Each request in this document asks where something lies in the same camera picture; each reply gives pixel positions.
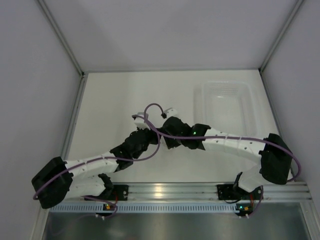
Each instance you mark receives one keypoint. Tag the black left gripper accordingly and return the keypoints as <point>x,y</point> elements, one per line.
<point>154,136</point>

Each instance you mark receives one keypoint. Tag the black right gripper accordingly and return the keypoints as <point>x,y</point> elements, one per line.
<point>171,143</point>

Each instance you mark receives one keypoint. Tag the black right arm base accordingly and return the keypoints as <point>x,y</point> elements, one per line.
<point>232,193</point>

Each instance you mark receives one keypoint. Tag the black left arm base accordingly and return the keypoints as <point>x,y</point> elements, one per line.
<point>102,188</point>

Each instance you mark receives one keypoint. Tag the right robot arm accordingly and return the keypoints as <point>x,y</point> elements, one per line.
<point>270,155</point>

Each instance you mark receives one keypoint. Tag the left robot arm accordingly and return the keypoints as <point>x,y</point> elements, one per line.
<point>62,179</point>

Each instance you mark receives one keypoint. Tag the white perforated plastic basket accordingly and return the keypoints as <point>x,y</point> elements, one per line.
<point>228,106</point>

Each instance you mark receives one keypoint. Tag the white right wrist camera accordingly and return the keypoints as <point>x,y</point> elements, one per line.
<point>170,112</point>

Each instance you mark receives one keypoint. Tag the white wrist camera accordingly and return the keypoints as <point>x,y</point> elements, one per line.
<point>139,120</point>
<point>170,112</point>

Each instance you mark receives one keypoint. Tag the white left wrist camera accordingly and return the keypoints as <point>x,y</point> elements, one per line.
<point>139,120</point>

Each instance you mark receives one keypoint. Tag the aluminium mounting rail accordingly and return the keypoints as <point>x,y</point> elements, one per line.
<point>291,192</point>

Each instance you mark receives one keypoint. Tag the aluminium frame post left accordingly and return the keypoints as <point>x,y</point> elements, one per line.
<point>59,34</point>

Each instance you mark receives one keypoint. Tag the aluminium frame post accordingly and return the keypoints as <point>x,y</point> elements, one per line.
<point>59,34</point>
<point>279,37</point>

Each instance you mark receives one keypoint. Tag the white slotted cable duct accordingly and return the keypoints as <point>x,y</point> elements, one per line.
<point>126,207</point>

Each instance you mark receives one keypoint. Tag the aluminium frame post right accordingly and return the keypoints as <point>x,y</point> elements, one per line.
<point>279,37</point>

